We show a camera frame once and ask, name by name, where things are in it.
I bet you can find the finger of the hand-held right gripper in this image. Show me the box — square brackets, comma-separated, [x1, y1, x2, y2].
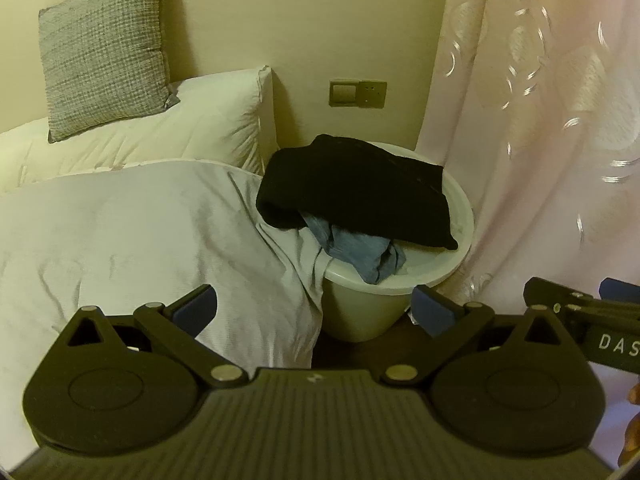
[599, 277, 640, 306]
[523, 276, 601, 312]

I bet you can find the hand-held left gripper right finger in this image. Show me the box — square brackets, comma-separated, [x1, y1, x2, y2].
[383, 284, 565, 389]

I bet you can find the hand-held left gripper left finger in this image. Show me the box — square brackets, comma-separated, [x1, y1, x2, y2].
[65, 284, 248, 389]

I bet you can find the white round laundry basket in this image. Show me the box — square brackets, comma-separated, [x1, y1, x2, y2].
[320, 141, 474, 344]

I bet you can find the black knit cardigan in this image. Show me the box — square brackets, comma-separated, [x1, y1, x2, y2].
[256, 133, 459, 251]

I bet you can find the person's right hand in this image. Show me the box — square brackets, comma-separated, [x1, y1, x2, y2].
[618, 382, 640, 467]

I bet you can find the blue crumpled garment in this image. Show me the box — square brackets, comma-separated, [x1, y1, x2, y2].
[300, 211, 407, 285]

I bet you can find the pale grey duvet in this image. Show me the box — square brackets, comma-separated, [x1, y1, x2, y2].
[0, 159, 332, 463]

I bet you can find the pale patterned curtain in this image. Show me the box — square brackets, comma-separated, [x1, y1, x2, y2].
[410, 0, 640, 413]

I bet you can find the white pillow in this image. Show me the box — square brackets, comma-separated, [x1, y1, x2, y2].
[0, 65, 279, 196]

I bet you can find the grey checked cushion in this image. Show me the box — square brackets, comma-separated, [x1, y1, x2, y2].
[38, 0, 181, 144]

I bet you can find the bronze wall switch panel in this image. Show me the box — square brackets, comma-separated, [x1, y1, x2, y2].
[329, 79, 387, 108]

